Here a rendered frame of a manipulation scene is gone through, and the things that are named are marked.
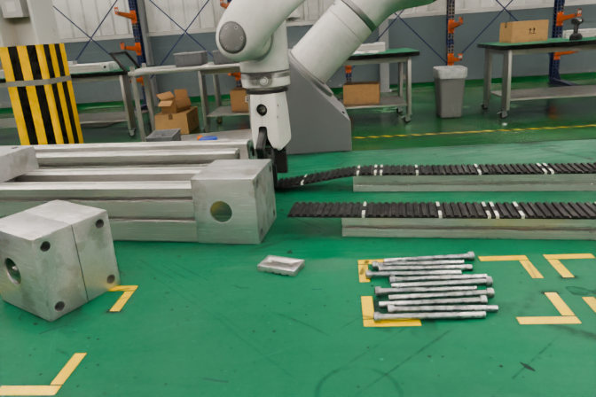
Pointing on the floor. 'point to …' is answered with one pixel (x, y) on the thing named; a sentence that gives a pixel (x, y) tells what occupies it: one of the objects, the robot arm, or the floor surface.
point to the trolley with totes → (195, 62)
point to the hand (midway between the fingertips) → (274, 173)
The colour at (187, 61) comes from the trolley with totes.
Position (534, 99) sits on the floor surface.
